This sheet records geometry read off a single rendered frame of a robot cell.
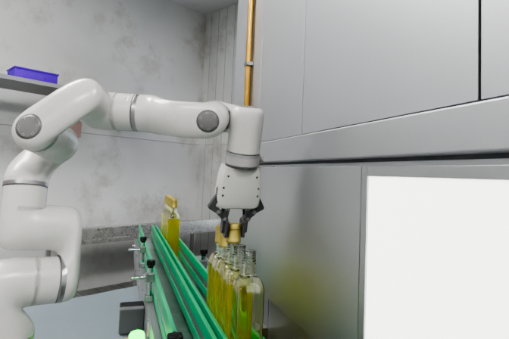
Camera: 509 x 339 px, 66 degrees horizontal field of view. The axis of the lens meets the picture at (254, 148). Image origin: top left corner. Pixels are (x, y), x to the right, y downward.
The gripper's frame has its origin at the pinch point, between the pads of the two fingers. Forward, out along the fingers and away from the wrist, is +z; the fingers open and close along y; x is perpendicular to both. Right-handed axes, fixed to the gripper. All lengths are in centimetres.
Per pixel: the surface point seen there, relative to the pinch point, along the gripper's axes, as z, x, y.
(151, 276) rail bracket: 31.1, -34.6, 14.3
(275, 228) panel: 1.8, -3.1, -12.0
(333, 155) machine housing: -22.2, 18.0, -12.6
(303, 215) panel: -7.3, 10.8, -11.9
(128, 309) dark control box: 45, -40, 20
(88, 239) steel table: 101, -219, 43
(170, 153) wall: 61, -360, -30
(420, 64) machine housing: -40, 34, -15
